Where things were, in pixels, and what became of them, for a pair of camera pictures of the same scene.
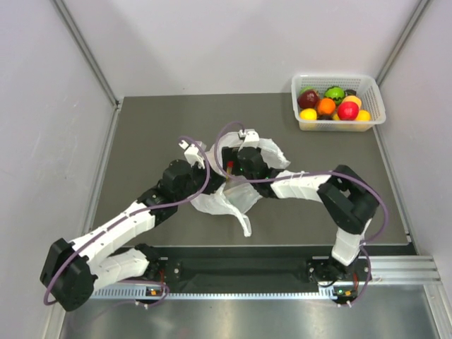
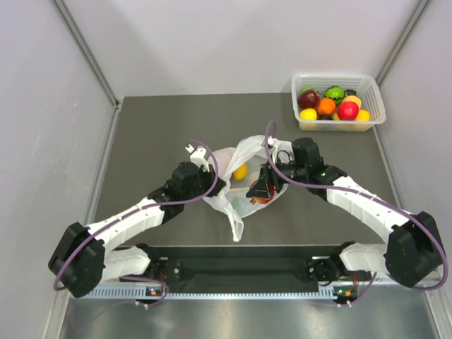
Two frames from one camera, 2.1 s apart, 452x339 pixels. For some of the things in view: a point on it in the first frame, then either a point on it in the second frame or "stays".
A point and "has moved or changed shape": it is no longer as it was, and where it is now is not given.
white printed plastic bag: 234,198 has moved or changed shape
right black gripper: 231,153 to 260,189
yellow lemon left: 308,114 stays
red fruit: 230,164 to 262,200
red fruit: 347,111 stays
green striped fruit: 337,93 stays
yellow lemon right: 364,116 stays
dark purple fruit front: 325,117 stays
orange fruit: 325,106 stays
